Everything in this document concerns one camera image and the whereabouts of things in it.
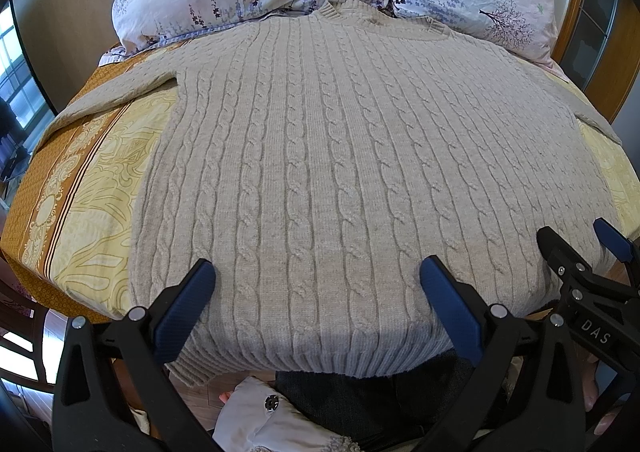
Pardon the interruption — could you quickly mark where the beige cable-knit sweater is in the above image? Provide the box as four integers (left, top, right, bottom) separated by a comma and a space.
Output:
53, 1, 620, 385

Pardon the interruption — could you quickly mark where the person right hand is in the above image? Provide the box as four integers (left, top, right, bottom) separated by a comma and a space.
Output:
581, 355, 624, 438

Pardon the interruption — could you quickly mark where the wooden chair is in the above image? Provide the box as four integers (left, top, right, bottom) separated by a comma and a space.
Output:
1, 256, 55, 394

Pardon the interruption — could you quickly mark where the yellow patterned bedspread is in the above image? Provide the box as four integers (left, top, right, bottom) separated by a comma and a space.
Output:
0, 38, 640, 325

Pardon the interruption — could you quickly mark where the window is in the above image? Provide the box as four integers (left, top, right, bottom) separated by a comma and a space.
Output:
1, 2, 53, 134

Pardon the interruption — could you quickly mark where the wooden wall shelf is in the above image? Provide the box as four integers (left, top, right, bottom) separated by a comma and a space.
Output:
553, 0, 639, 122

